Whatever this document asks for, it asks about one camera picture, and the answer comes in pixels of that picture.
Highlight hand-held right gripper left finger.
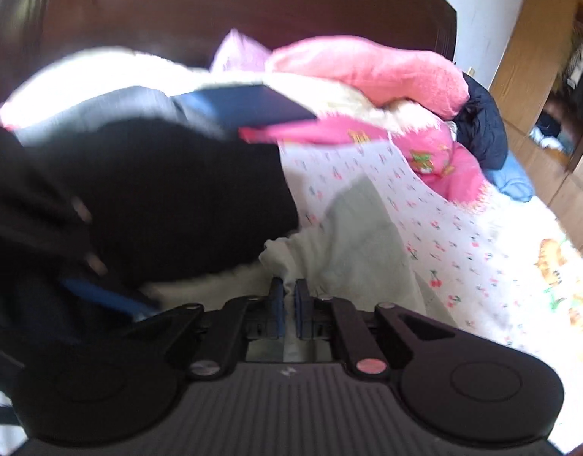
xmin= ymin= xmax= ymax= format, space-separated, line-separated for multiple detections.
xmin=130 ymin=278 xmax=287 ymax=382

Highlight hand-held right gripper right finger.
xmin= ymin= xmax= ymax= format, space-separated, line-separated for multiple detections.
xmin=294 ymin=278 xmax=456 ymax=376

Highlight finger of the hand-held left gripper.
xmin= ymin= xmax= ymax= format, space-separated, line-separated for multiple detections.
xmin=16 ymin=185 xmax=162 ymax=325
xmin=16 ymin=84 xmax=318 ymax=146

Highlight light grey cloth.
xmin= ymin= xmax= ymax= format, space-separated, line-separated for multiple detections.
xmin=260 ymin=176 xmax=432 ymax=319

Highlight black pants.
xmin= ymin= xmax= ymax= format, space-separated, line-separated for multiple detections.
xmin=16 ymin=119 xmax=302 ymax=295

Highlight lilac cloth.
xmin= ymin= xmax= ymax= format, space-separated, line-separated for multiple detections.
xmin=210 ymin=28 xmax=274 ymax=76

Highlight dark brown wooden headboard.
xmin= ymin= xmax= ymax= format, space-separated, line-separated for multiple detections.
xmin=0 ymin=0 xmax=459 ymax=87

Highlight cream fluffy blanket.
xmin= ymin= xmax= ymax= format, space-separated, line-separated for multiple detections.
xmin=0 ymin=46 xmax=447 ymax=153

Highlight pink fluffy blanket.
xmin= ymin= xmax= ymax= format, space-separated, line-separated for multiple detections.
xmin=267 ymin=35 xmax=470 ymax=120

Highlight white cherry print bed sheet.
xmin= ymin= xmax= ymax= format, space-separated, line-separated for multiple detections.
xmin=278 ymin=141 xmax=583 ymax=359

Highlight pink cartoon print quilt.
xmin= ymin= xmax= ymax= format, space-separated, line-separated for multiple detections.
xmin=239 ymin=118 xmax=488 ymax=206

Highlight blue cloth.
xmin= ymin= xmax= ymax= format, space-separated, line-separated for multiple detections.
xmin=484 ymin=156 xmax=535 ymax=203

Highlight navy padded jacket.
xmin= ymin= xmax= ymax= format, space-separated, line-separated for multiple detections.
xmin=454 ymin=73 xmax=509 ymax=170

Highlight light wooden wardrobe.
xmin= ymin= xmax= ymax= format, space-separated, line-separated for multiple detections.
xmin=490 ymin=0 xmax=583 ymax=250

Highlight clothes in wardrobe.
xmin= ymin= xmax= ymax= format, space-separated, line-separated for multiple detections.
xmin=529 ymin=19 xmax=583 ymax=158

